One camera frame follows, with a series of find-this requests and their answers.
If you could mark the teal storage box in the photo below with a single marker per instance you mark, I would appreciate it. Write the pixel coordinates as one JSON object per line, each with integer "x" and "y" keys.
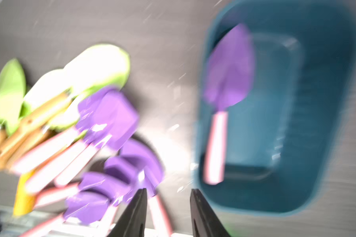
{"x": 282, "y": 136}

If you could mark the purple pointed shovel pink handle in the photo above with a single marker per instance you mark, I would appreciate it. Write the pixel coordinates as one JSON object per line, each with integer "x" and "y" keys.
{"x": 229, "y": 78}

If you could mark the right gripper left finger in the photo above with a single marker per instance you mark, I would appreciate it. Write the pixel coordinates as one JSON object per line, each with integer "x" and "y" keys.
{"x": 132, "y": 221}

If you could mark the purple square scoop pink handle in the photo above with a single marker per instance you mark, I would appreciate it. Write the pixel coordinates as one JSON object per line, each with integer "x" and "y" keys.
{"x": 107, "y": 118}

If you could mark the green shovel wooden handle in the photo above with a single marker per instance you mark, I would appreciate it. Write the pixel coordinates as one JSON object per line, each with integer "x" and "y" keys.
{"x": 12, "y": 92}
{"x": 96, "y": 67}
{"x": 47, "y": 87}

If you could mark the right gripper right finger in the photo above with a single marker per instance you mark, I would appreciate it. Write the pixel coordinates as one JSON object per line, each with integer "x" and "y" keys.
{"x": 205, "y": 222}

